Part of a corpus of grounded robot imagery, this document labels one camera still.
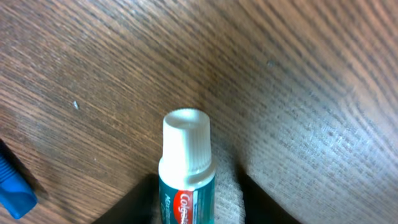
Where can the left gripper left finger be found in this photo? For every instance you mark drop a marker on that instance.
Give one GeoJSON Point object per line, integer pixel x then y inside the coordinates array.
{"type": "Point", "coordinates": [137, 206]}

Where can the teal toothpaste tube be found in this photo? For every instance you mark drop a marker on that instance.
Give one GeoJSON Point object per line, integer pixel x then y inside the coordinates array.
{"type": "Point", "coordinates": [186, 169]}

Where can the blue disposable razor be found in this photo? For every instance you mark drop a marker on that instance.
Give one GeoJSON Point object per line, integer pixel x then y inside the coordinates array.
{"type": "Point", "coordinates": [17, 196]}

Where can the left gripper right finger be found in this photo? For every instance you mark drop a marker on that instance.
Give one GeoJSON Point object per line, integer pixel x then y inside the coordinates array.
{"type": "Point", "coordinates": [260, 208]}

